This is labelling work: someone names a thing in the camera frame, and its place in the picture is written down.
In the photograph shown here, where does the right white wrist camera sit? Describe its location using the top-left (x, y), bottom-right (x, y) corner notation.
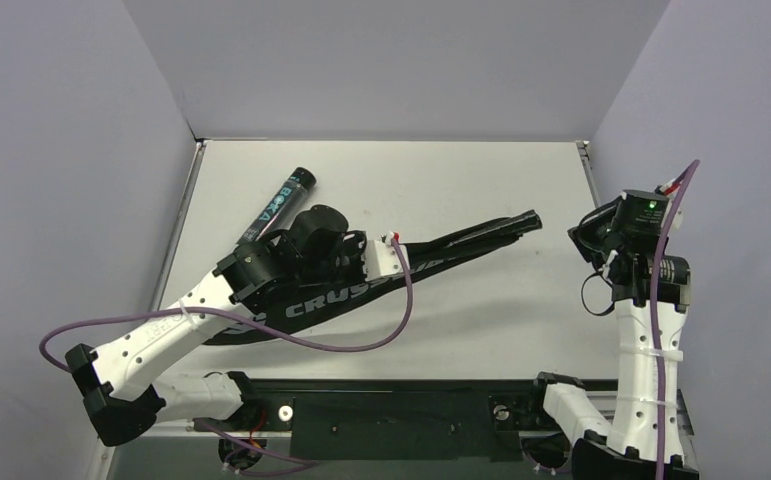
top-left (654, 178), bottom-right (683, 228)

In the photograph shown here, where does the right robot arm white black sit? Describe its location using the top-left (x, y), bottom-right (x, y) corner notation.
top-left (526, 190), bottom-right (700, 479)

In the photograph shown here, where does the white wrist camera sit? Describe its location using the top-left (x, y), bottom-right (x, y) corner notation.
top-left (362, 232), bottom-right (405, 282)
top-left (654, 178), bottom-right (683, 228)

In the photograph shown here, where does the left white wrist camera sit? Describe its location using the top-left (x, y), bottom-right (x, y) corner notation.
top-left (362, 232), bottom-right (405, 282)

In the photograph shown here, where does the black shuttlecock tube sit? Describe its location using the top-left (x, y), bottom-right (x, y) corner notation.
top-left (237, 167), bottom-right (317, 244)

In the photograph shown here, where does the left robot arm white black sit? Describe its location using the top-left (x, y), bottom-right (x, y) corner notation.
top-left (65, 205), bottom-right (367, 446)

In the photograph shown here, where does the black racket bag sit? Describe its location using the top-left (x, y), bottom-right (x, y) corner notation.
top-left (210, 205), bottom-right (527, 334)

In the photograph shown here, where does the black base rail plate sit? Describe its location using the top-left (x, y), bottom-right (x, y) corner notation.
top-left (192, 378), bottom-right (592, 465)

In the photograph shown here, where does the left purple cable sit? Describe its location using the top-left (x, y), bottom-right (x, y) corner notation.
top-left (39, 238), bottom-right (415, 477)

